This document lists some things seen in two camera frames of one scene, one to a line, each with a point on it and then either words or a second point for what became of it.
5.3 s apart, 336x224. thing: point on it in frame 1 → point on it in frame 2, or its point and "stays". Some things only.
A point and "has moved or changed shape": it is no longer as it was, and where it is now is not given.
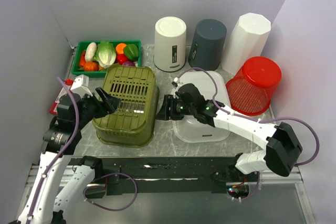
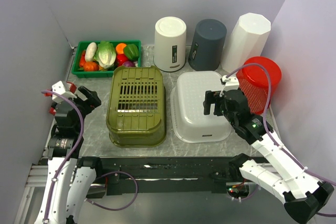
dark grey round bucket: (207, 45) stays
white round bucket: (170, 37) stays
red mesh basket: (250, 90) stays
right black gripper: (169, 101) → (210, 98)
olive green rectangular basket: (133, 123) has moved or changed shape
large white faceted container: (246, 40) stays
